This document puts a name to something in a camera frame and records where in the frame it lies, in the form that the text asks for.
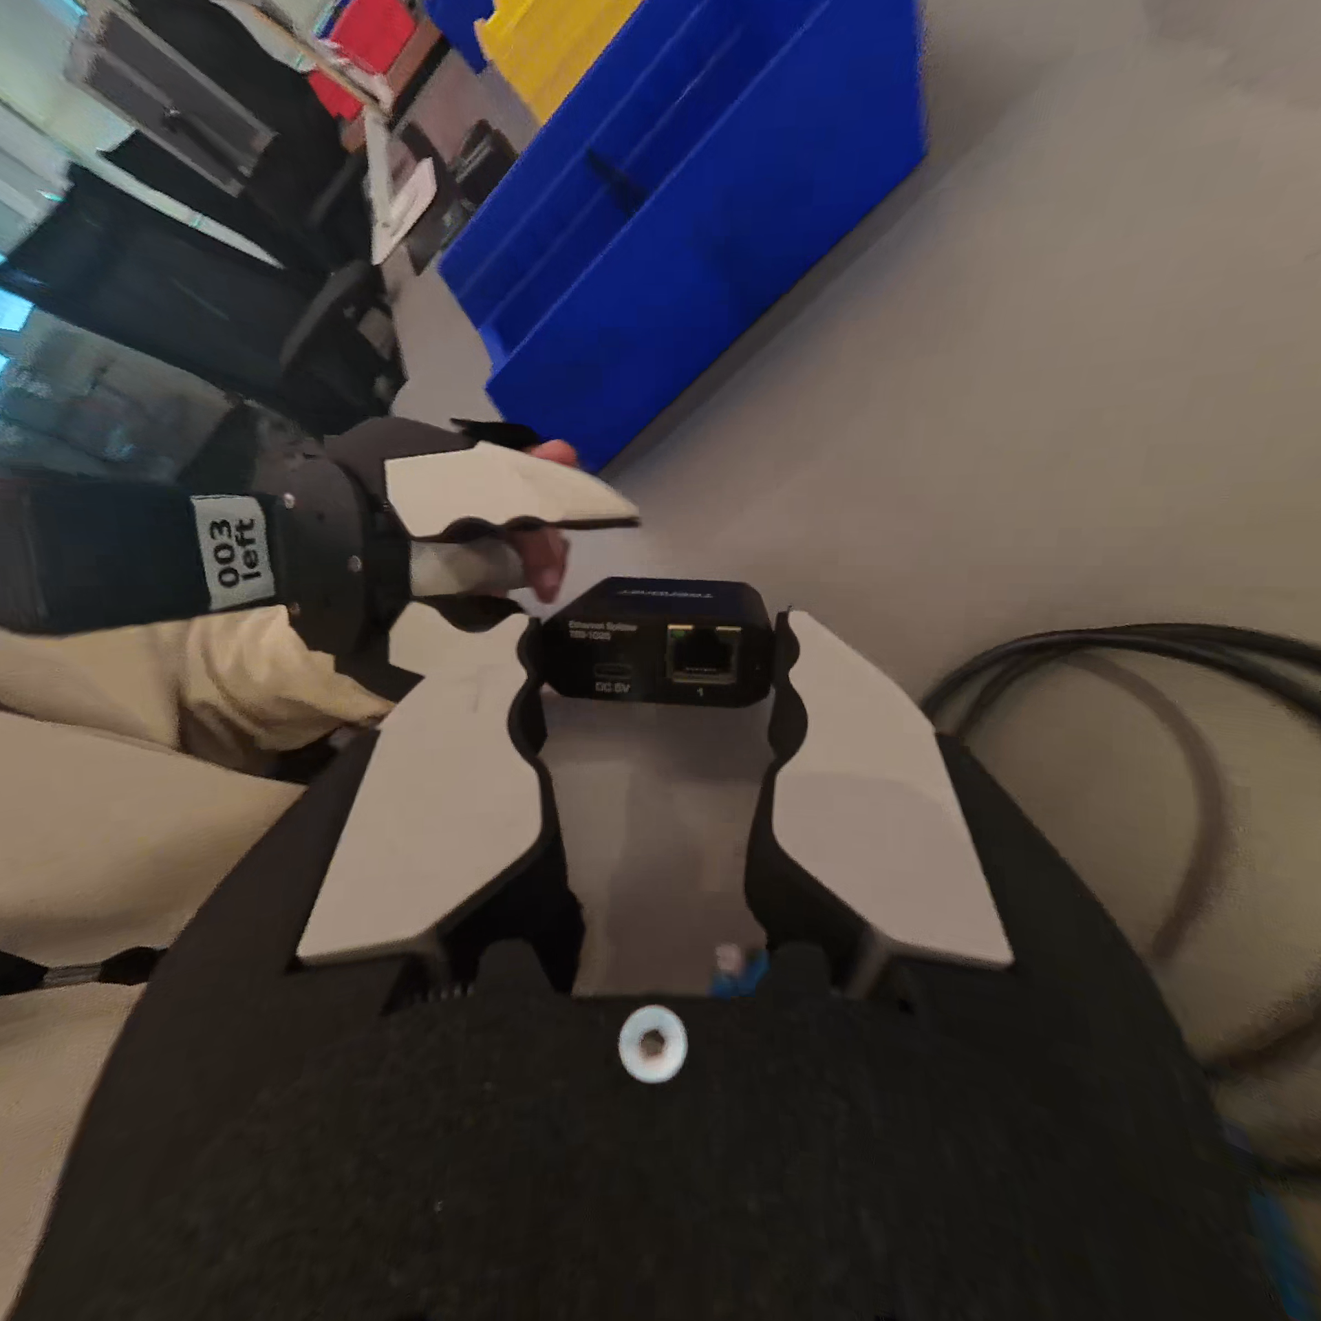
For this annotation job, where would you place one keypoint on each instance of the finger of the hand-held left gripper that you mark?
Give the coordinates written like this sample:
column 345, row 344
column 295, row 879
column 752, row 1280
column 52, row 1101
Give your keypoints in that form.
column 464, row 569
column 506, row 492

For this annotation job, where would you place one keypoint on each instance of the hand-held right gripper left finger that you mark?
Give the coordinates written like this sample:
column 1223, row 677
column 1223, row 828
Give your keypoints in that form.
column 423, row 826

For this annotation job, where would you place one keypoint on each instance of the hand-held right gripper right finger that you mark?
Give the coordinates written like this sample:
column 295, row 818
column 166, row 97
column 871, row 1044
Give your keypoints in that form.
column 889, row 826

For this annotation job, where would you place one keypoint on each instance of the black ethernet port adapter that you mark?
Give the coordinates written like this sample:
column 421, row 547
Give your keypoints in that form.
column 620, row 645

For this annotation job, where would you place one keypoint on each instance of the blue plastic bin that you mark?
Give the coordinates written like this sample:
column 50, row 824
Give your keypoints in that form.
column 702, row 187

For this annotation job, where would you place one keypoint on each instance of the person's left hand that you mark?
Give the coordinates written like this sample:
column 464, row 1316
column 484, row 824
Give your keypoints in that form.
column 549, row 559

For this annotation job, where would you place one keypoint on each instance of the yellow plastic bin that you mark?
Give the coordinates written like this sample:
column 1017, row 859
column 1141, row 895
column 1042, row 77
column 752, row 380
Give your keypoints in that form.
column 553, row 42

